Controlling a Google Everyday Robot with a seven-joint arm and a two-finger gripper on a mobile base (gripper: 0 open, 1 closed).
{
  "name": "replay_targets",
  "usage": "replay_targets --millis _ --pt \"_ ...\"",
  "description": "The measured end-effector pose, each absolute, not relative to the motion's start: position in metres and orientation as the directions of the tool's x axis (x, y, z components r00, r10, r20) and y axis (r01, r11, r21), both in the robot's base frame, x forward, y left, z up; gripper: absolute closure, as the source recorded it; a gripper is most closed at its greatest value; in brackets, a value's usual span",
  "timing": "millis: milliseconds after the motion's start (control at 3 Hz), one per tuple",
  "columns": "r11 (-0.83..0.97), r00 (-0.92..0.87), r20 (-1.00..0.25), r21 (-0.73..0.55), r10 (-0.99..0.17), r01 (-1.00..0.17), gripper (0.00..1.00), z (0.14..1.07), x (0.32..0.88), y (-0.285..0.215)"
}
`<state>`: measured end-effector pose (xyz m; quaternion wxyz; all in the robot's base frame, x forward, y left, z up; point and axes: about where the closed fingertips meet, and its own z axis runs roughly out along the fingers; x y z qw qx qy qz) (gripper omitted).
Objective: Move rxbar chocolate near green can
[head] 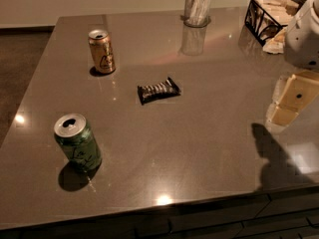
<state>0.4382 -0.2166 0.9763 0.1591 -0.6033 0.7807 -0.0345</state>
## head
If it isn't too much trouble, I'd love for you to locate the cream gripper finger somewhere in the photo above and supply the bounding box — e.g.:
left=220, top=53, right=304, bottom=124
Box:
left=269, top=107, right=298, bottom=126
left=277, top=73, right=319, bottom=113

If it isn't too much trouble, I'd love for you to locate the black rxbar chocolate bar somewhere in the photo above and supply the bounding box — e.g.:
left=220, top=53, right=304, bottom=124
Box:
left=138, top=78, right=181, bottom=105

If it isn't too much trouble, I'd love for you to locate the orange soda can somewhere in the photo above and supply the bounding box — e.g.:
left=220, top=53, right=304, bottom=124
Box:
left=88, top=29, right=116, bottom=75

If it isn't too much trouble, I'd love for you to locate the green soda can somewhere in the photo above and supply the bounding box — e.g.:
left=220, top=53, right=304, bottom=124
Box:
left=54, top=114, right=102, bottom=172

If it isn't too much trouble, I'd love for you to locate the clear glass with straws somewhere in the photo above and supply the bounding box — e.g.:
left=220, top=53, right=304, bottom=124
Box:
left=183, top=0, right=211, bottom=28

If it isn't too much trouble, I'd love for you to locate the black wire napkin basket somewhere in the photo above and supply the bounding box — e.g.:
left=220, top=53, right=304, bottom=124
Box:
left=245, top=0, right=300, bottom=46

